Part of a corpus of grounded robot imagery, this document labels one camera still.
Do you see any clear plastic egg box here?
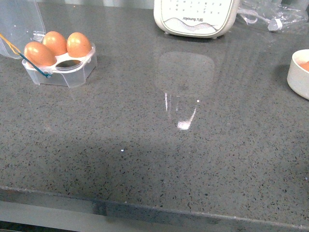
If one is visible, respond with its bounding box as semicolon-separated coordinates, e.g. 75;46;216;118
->
0;0;98;88

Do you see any brown egg back right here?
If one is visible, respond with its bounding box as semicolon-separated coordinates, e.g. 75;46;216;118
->
67;32;92;58

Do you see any brown egg back left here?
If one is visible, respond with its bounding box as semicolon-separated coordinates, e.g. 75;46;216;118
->
42;31;67;56

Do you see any brown egg front left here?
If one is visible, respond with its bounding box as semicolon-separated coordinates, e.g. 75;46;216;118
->
24;41;56;67

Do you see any brown egg in bowl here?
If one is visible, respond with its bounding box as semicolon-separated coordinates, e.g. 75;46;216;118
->
299;61;309;72

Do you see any white Joyoung blender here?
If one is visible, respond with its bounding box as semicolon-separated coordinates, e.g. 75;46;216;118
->
154;0;240;38

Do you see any white bowl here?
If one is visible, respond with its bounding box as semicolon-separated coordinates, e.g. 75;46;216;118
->
287;49;309;100

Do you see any yellow rubber band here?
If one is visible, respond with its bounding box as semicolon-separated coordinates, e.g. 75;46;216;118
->
0;34;21;55

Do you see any clear plastic bag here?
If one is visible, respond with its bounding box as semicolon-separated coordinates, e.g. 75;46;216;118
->
237;0;309;35

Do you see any white power cord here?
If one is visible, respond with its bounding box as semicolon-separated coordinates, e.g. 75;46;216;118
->
239;9;282;31

